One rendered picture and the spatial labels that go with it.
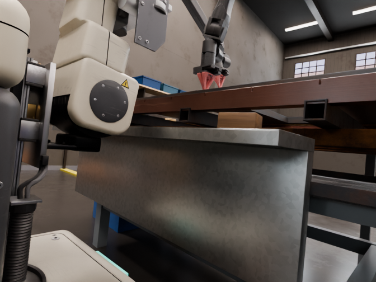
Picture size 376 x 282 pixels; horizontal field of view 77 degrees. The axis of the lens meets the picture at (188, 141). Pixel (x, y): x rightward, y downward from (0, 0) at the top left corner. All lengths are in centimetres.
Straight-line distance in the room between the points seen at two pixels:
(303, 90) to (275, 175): 23
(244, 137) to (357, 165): 1093
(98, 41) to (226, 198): 52
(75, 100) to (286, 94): 52
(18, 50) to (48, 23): 461
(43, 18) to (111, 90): 441
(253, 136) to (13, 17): 41
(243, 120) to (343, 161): 1088
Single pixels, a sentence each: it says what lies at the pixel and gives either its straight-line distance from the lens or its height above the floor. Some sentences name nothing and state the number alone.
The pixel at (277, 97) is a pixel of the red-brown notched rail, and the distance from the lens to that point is 70.
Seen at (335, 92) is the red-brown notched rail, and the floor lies 79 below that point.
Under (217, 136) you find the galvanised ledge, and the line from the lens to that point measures 52.
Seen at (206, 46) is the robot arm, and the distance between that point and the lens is 101.
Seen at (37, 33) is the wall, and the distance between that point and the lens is 490.
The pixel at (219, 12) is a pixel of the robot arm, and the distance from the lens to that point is 104.
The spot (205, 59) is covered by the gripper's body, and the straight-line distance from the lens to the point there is 99.
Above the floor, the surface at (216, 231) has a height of 39.
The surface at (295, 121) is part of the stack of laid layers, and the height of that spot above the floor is 83.
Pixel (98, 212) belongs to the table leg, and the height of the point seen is 20.
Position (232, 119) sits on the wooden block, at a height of 71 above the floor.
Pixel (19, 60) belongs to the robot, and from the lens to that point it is 41.
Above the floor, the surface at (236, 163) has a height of 60.
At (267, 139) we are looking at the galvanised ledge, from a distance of 46.
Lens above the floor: 63
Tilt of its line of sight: 1 degrees up
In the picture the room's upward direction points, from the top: 6 degrees clockwise
